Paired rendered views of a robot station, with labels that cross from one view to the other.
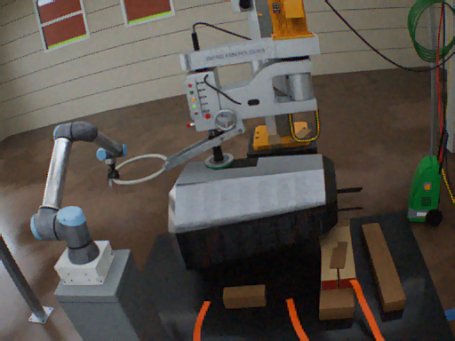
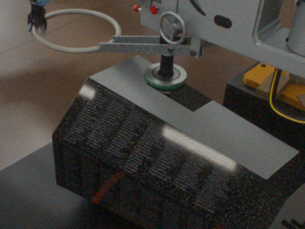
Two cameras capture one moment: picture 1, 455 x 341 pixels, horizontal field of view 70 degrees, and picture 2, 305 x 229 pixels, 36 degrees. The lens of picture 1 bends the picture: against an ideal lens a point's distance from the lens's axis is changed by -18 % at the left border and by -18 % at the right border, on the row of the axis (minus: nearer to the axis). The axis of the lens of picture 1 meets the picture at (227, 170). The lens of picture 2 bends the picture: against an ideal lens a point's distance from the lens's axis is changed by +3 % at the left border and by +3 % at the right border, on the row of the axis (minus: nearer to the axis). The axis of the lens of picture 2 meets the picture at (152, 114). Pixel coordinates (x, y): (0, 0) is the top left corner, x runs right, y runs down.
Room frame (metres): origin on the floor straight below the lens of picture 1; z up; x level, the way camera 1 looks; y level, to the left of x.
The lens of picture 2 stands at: (0.89, -0.82, 2.14)
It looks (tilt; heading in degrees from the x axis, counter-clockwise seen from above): 37 degrees down; 27
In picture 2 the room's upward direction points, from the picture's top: 4 degrees clockwise
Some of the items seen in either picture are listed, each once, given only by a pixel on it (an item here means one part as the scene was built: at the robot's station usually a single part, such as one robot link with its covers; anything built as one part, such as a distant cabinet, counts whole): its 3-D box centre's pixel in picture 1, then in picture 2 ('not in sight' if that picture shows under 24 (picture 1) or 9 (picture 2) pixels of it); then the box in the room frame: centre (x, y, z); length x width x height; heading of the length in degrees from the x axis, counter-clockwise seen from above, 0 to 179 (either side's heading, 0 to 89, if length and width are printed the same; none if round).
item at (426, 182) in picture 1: (427, 175); not in sight; (2.53, -1.72, 0.43); 0.35 x 0.35 x 0.87; 63
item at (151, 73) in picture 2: (219, 160); (165, 74); (2.68, 0.04, 0.88); 0.21 x 0.21 x 0.01
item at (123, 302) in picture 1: (118, 321); not in sight; (1.61, 0.85, 0.43); 0.50 x 0.50 x 0.85; 83
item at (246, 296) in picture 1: (244, 297); not in sight; (2.03, 0.05, 0.07); 0.30 x 0.12 x 0.12; 80
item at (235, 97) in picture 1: (262, 94); (249, 13); (2.61, -0.34, 1.34); 0.74 x 0.23 x 0.49; 81
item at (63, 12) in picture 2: (139, 169); (78, 30); (2.78, 0.67, 0.90); 0.49 x 0.49 x 0.03
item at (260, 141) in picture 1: (281, 134); (303, 78); (3.23, -0.53, 0.76); 0.49 x 0.49 x 0.05; 78
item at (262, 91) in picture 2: (275, 141); (272, 86); (2.99, -0.43, 0.81); 0.20 x 0.10 x 0.05; 176
